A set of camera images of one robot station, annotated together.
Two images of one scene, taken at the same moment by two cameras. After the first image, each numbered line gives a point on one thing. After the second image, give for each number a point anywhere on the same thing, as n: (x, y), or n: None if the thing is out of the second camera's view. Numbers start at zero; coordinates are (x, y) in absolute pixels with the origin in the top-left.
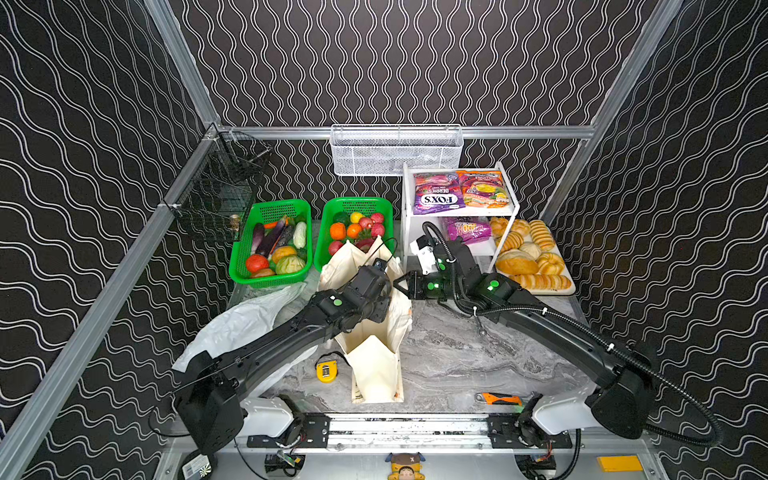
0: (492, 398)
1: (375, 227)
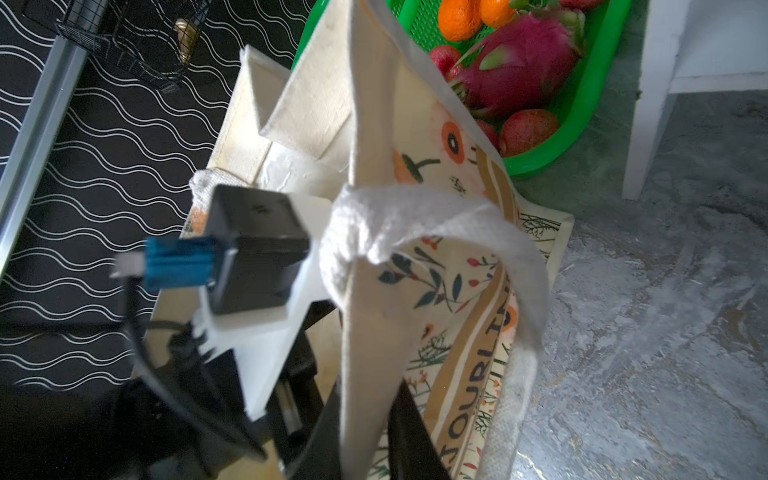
0: None
1: (524, 128)
